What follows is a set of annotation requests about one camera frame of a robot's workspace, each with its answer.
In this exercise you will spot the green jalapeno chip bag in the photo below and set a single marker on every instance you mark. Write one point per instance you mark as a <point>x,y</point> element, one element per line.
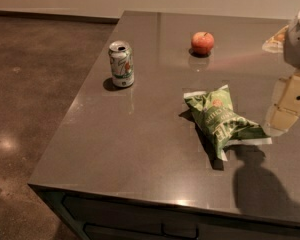
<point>214,115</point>

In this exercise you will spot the dark cabinet drawer front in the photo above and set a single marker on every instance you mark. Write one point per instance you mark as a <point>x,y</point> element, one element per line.
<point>125,220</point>

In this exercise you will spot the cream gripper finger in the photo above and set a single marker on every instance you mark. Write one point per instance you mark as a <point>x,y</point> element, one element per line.
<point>285,108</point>

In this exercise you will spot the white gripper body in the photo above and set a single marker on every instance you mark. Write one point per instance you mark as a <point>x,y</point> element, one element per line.
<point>298,42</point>

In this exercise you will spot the white green soda can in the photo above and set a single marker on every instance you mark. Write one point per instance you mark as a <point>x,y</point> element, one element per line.
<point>121,63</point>

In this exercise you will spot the red apple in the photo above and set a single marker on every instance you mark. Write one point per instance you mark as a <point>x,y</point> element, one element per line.
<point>202,43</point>

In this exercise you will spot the yellow snack bag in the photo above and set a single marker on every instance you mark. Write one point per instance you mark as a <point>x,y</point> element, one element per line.
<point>275,44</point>

